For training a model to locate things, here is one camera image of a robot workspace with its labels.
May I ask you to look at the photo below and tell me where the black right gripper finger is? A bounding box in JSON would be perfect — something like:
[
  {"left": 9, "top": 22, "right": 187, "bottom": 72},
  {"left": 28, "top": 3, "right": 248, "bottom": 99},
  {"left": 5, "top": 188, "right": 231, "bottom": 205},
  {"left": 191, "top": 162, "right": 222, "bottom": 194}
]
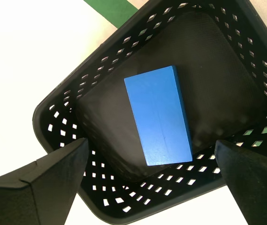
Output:
[
  {"left": 214, "top": 139, "right": 267, "bottom": 225},
  {"left": 0, "top": 137, "right": 90, "bottom": 225}
]

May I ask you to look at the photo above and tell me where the black perforated plastic basket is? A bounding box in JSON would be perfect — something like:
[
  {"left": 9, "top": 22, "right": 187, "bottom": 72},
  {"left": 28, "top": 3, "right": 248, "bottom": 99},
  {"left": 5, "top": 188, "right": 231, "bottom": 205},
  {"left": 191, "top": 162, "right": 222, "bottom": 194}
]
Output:
[{"left": 31, "top": 0, "right": 267, "bottom": 225}]

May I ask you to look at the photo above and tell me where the blue rectangular block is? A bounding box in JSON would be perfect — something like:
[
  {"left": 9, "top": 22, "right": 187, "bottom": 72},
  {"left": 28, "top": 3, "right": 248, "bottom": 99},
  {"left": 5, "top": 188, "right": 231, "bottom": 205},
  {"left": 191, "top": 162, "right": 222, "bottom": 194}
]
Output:
[{"left": 123, "top": 65, "right": 193, "bottom": 167}]

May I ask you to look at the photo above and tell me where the green tape strip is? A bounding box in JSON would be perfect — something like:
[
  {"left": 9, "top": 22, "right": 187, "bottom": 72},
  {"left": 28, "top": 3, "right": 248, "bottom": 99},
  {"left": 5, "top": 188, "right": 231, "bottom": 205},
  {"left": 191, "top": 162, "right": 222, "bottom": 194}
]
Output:
[{"left": 84, "top": 0, "right": 138, "bottom": 30}]

